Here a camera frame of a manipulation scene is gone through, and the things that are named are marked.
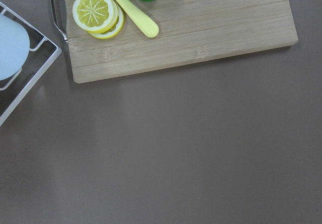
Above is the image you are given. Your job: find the bamboo cutting board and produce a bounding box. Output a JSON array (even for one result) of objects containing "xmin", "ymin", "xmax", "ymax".
[{"xmin": 65, "ymin": 0, "xmax": 298, "ymax": 84}]

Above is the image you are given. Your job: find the blue plastic cup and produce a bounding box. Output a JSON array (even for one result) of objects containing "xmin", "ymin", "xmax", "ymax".
[{"xmin": 1, "ymin": 15, "xmax": 30, "ymax": 80}]

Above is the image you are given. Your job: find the white wire cup rack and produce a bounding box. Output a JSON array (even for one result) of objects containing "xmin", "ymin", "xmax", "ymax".
[{"xmin": 1, "ymin": 3, "xmax": 62, "ymax": 124}]

